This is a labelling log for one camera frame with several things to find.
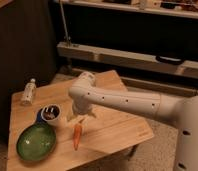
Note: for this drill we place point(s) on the blue object behind cup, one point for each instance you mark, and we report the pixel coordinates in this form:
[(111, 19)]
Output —
[(39, 117)]

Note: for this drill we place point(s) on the wooden bench shelf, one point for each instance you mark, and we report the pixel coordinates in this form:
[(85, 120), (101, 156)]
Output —
[(126, 59)]

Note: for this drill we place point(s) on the black handle on shelf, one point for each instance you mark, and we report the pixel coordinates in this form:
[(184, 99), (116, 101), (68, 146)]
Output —
[(169, 61)]

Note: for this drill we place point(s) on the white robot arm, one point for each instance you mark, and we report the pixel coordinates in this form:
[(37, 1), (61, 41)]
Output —
[(181, 113)]

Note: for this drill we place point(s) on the orange pepper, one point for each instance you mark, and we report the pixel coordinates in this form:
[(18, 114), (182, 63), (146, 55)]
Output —
[(77, 135)]

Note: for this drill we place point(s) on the wooden table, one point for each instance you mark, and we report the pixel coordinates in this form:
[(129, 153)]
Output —
[(108, 132)]

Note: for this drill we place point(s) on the green ceramic bowl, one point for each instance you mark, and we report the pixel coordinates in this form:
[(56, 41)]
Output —
[(36, 142)]

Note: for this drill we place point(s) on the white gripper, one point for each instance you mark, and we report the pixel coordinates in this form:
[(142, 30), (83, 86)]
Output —
[(77, 112)]

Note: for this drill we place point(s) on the upper wooden shelf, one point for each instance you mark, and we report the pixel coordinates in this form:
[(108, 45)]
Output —
[(142, 8)]

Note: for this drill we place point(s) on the clear plastic bottle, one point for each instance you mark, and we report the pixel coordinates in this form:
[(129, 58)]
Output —
[(29, 93)]

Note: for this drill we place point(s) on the metal stand pole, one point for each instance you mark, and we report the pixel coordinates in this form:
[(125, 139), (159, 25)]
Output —
[(67, 37)]

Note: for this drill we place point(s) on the white cup with contents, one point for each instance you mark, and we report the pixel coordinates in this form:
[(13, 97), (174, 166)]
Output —
[(51, 114)]

